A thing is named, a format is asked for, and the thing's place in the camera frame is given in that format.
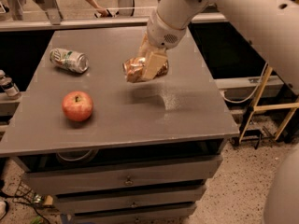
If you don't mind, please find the yellow wooden frame stand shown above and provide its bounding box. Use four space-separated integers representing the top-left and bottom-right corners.
238 65 299 143

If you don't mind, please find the green white soda can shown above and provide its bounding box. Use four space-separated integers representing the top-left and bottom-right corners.
50 48 89 74

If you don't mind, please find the background person hand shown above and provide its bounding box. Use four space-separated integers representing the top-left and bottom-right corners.
95 7 109 17

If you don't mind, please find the small dark bottle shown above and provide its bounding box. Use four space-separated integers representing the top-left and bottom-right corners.
0 70 21 99

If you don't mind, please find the wire basket on floor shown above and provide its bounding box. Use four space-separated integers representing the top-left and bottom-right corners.
13 181 45 207

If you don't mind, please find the bottom grey drawer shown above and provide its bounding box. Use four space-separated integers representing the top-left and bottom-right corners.
73 203 196 224

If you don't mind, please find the grey drawer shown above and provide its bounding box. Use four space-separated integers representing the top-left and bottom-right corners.
22 155 222 195
54 184 206 214
73 203 196 224

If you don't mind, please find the white cable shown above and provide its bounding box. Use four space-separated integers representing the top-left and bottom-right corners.
221 62 269 105

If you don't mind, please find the red apple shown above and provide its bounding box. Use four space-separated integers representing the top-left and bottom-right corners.
62 91 93 122

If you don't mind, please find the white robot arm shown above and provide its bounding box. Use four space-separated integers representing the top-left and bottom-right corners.
139 0 299 94

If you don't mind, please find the grey drawer cabinet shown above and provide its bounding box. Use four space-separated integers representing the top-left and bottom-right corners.
0 23 240 224

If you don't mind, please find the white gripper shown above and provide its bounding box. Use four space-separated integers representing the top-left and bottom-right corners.
138 10 186 80

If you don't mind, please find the middle grey drawer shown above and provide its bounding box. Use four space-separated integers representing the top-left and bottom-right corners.
54 184 206 214

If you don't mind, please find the grey metal railing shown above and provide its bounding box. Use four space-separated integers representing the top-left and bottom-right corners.
0 0 228 33

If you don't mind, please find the top grey drawer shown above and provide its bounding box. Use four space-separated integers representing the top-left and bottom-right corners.
22 155 222 195

